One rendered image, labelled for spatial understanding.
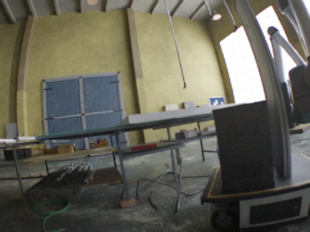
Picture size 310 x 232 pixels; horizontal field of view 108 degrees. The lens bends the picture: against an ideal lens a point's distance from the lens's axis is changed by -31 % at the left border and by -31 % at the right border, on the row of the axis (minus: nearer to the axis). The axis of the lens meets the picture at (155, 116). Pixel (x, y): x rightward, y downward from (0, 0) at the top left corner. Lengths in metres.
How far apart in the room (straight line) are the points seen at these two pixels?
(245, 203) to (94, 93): 7.78
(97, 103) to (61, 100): 1.83
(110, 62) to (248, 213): 8.57
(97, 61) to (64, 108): 2.88
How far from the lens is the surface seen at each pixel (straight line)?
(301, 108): 1.07
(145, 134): 7.84
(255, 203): 1.05
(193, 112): 1.62
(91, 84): 8.32
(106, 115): 7.96
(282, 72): 1.73
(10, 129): 8.96
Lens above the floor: 0.77
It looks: 5 degrees up
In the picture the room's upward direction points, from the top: 9 degrees counter-clockwise
